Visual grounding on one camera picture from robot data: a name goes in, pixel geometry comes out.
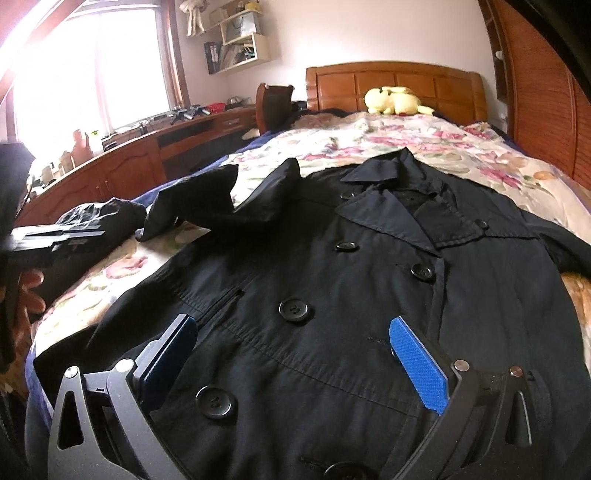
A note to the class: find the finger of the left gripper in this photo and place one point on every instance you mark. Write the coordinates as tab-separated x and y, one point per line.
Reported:
54	230
66	248

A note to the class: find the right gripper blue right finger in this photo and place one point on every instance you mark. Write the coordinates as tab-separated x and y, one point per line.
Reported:
486	426

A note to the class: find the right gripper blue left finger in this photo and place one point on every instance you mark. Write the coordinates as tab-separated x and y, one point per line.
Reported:
101	427

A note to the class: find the black trench coat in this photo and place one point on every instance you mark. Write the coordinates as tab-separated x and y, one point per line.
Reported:
294	290

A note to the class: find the left hand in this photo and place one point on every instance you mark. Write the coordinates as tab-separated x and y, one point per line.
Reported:
28	302

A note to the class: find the dark folded garment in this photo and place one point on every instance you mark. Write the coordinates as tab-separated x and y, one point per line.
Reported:
117	218

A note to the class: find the wooden desk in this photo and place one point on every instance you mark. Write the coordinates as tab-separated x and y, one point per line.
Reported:
139	165

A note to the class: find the window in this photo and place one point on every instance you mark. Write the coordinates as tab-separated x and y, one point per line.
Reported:
86	66

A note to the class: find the red bowl on desk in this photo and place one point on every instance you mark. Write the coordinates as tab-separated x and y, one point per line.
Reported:
216	107

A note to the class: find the wooden chair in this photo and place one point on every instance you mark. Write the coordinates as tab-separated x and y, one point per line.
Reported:
273	106

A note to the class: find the floral bed quilt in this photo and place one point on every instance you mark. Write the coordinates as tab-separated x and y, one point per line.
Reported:
317	143

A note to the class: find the wooden louvered wardrobe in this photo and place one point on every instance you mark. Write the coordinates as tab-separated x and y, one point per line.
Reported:
548	114

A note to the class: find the wooden headboard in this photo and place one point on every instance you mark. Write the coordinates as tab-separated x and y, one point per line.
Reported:
456	94

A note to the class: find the yellow plush toy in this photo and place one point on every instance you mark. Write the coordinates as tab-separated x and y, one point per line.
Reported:
397	100

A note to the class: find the white wall shelf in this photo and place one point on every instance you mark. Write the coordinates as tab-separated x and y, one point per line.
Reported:
239	41

